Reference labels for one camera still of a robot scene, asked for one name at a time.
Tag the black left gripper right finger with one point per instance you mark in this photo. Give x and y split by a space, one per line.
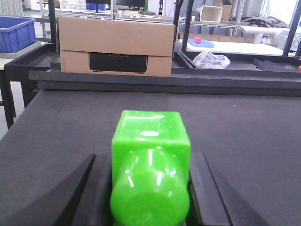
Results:
213 201

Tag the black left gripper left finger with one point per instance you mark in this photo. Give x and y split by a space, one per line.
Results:
82 199

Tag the green toy block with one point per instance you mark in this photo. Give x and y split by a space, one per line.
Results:
150 169

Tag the pink block on blue tray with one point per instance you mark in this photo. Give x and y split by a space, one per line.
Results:
197 40

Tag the crumpled clear plastic bag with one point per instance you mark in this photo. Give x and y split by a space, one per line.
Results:
207 59

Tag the black tray table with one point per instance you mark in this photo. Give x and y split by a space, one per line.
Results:
248 63

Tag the cardboard box with black window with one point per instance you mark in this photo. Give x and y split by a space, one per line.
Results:
115 47

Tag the light blue flat tray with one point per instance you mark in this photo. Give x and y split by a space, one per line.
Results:
203 44

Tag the blue plastic crate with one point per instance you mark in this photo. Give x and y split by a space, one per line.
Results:
16 33

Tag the white open box on shelf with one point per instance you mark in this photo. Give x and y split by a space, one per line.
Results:
210 14

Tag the black conveyor side rail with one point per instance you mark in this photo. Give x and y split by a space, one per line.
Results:
178 84

